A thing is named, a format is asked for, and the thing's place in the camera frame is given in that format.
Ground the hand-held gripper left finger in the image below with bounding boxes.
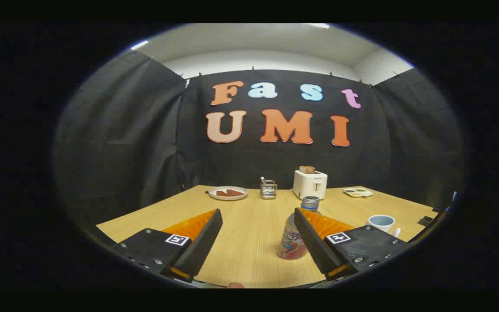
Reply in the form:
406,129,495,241
111,208,224,284

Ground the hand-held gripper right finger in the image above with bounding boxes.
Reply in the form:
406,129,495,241
294,207,410,281

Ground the silver juice bottle pink label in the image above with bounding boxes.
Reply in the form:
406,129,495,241
277,196,321,260

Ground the white cup blue inside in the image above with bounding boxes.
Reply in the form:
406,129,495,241
367,214,402,238

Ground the wooden table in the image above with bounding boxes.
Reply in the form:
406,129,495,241
96,185,441,289

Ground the white round plate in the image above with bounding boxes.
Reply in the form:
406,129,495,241
208,186,249,201

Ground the white toaster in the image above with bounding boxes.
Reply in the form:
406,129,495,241
292,170,328,200

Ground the black backdrop cloth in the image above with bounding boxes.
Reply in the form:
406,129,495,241
52,50,464,226

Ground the metal wire holder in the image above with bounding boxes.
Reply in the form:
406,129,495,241
260,177,278,200

